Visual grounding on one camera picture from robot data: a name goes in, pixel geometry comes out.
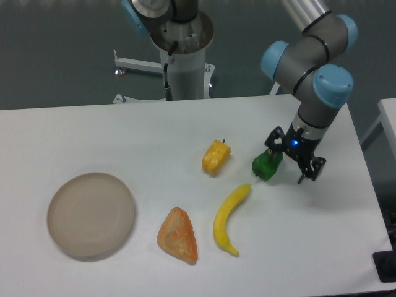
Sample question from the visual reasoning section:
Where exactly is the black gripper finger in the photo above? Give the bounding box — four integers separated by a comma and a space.
297, 155, 327, 184
264, 126, 285, 161

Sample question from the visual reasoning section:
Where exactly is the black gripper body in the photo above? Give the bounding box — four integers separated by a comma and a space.
283, 122, 324, 163

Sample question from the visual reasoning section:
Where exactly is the green toy pepper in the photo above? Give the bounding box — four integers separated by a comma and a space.
251, 148, 283, 181

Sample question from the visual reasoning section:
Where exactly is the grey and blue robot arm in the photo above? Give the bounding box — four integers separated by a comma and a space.
121, 1, 358, 181

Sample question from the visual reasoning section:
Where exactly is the yellow toy pepper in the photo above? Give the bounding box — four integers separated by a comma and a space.
201, 139, 231, 176

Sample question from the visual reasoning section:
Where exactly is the white side table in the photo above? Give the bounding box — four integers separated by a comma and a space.
359, 98, 395, 155

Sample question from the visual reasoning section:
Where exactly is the yellow toy banana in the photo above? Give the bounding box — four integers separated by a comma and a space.
212, 183, 252, 257

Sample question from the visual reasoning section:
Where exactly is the black device at table edge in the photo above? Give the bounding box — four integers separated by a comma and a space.
372, 250, 396, 283

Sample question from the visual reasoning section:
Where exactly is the orange toy bread slice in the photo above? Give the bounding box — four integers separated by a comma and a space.
157, 207, 198, 265

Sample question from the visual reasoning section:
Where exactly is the beige round plate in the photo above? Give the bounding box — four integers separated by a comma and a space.
46, 173, 136, 262

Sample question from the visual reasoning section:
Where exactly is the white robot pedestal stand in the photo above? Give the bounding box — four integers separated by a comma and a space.
113, 11, 215, 101

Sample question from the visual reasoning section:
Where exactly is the black cable on pedestal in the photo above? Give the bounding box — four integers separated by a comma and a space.
162, 40, 179, 101

